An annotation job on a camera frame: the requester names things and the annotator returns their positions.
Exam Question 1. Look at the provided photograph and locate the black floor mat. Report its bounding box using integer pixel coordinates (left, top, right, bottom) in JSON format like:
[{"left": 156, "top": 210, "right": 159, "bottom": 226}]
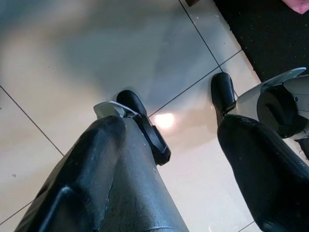
[{"left": 213, "top": 0, "right": 309, "bottom": 83}]

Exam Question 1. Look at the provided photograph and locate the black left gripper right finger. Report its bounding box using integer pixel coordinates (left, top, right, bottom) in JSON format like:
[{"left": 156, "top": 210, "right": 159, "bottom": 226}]
[{"left": 217, "top": 113, "right": 309, "bottom": 232}]

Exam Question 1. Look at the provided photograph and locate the silver robot leg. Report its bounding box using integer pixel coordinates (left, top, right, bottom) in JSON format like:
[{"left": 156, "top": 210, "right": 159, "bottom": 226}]
[
  {"left": 211, "top": 67, "right": 309, "bottom": 145},
  {"left": 93, "top": 89, "right": 172, "bottom": 166}
]

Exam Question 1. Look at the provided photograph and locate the pink plastic bag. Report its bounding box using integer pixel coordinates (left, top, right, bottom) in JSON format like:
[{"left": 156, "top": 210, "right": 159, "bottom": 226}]
[{"left": 287, "top": 0, "right": 309, "bottom": 14}]

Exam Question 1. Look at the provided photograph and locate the silver robot left leg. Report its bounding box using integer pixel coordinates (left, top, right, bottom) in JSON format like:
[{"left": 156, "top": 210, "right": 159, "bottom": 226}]
[{"left": 93, "top": 89, "right": 172, "bottom": 166}]

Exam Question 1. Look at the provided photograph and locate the silver robot right leg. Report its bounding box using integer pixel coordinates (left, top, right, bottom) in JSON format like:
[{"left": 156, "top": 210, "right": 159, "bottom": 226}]
[{"left": 211, "top": 67, "right": 309, "bottom": 145}]

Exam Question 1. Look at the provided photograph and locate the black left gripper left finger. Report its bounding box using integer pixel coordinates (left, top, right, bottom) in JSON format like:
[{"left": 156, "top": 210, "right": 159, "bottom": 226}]
[{"left": 14, "top": 115, "right": 184, "bottom": 232}]

